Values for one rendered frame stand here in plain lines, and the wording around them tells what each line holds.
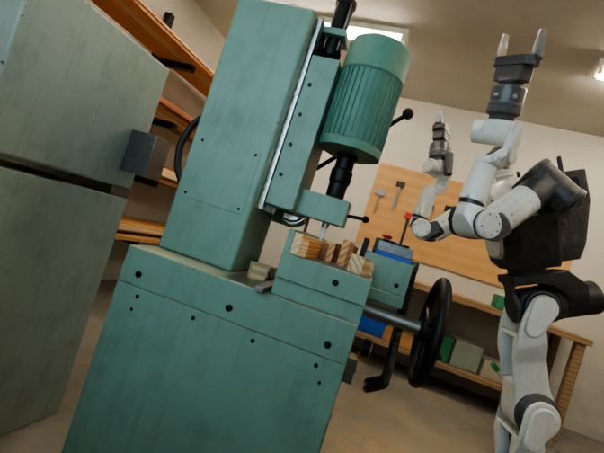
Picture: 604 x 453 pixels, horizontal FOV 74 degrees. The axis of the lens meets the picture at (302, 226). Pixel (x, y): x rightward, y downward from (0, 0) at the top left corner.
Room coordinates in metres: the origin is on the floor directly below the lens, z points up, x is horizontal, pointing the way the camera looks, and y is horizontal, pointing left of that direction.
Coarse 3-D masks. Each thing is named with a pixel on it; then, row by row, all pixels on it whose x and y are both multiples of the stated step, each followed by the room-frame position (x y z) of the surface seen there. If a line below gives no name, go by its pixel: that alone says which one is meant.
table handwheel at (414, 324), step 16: (432, 288) 1.10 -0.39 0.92; (448, 288) 0.96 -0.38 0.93; (368, 304) 1.06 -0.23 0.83; (432, 304) 1.13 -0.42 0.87; (448, 304) 0.92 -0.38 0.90; (384, 320) 1.04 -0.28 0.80; (400, 320) 1.03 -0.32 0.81; (416, 320) 1.04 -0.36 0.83; (432, 320) 0.99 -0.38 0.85; (448, 320) 0.91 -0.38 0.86; (416, 336) 1.04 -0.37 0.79; (432, 336) 0.90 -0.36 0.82; (416, 352) 1.12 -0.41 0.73; (432, 352) 0.90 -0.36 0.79; (416, 368) 1.02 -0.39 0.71; (432, 368) 0.91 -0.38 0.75; (416, 384) 0.96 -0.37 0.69
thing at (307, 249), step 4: (304, 240) 0.89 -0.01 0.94; (308, 240) 0.97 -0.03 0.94; (300, 244) 0.89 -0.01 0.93; (304, 244) 0.89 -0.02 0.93; (308, 244) 0.89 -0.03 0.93; (312, 244) 0.93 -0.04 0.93; (316, 244) 1.00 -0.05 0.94; (320, 244) 1.06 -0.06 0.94; (300, 248) 0.89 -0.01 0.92; (304, 248) 0.89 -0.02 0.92; (308, 248) 0.90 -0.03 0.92; (312, 248) 0.95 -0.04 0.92; (316, 248) 1.01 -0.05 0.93; (320, 248) 1.08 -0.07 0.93; (300, 252) 0.89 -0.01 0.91; (304, 252) 0.89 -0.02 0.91; (308, 252) 0.91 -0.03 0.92; (312, 252) 0.96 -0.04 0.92; (316, 252) 1.03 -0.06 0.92; (300, 256) 0.89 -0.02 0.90; (304, 256) 0.89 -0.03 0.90; (308, 256) 0.93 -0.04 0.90; (312, 256) 0.98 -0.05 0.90; (316, 256) 1.06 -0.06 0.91
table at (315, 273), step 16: (288, 256) 0.90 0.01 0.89; (288, 272) 0.90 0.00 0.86; (304, 272) 0.90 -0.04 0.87; (320, 272) 0.89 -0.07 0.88; (336, 272) 0.88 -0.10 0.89; (320, 288) 0.89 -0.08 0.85; (336, 288) 0.88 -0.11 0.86; (352, 288) 0.87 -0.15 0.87; (368, 288) 0.87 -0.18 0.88; (400, 304) 1.06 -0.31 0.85
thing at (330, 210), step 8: (304, 192) 1.08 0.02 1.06; (312, 192) 1.08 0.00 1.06; (304, 200) 1.08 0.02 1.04; (312, 200) 1.08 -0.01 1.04; (320, 200) 1.08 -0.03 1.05; (328, 200) 1.07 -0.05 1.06; (336, 200) 1.07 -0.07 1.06; (344, 200) 1.06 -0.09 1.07; (304, 208) 1.08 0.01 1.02; (312, 208) 1.08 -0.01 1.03; (320, 208) 1.07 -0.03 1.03; (328, 208) 1.07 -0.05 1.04; (336, 208) 1.07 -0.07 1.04; (344, 208) 1.06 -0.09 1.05; (304, 216) 1.13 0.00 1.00; (312, 216) 1.08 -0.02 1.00; (320, 216) 1.07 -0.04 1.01; (328, 216) 1.07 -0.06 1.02; (336, 216) 1.06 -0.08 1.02; (344, 216) 1.06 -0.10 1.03; (328, 224) 1.10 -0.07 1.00; (336, 224) 1.06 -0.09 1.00; (344, 224) 1.09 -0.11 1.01
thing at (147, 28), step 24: (96, 0) 2.60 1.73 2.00; (120, 0) 2.49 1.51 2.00; (120, 24) 2.89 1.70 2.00; (144, 24) 2.75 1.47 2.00; (168, 24) 3.37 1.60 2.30; (168, 48) 3.06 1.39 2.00; (192, 72) 3.29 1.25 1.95; (168, 120) 3.26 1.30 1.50; (168, 168) 3.31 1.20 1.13; (120, 240) 3.30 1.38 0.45; (144, 240) 3.24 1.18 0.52
